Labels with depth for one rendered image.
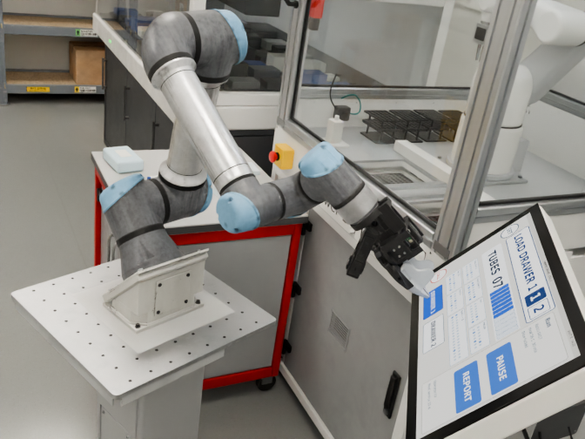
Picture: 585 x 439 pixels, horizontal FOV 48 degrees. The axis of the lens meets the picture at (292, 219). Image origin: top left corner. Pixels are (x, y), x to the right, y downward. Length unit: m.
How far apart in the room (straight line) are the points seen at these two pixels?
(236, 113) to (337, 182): 1.54
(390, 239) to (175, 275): 0.52
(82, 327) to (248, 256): 0.76
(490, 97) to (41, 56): 4.84
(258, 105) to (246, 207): 1.58
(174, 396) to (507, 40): 1.12
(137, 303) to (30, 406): 1.09
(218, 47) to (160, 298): 0.56
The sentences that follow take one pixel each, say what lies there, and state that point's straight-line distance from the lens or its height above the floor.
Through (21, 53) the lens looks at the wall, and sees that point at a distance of 5.92.
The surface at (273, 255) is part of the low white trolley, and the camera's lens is 2.17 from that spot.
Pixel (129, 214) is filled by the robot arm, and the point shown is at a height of 0.98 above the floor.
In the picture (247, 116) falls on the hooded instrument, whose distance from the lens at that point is 2.71.
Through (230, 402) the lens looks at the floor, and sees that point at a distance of 2.50.
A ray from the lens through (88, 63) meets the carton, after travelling 5.56.
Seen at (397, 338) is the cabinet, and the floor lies 0.64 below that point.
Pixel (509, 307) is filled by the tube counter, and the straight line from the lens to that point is 1.13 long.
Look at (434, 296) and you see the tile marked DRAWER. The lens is 1.33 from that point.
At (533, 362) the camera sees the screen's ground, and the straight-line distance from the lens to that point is 0.99.
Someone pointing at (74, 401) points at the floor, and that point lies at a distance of 2.50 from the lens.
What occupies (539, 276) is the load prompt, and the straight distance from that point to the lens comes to 1.16.
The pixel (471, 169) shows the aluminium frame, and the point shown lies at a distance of 1.52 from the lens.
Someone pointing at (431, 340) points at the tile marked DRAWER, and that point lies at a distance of 1.21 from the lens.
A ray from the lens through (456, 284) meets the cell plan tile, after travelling 1.31.
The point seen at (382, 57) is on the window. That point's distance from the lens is 1.83.
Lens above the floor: 1.66
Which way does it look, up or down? 25 degrees down
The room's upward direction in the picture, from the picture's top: 9 degrees clockwise
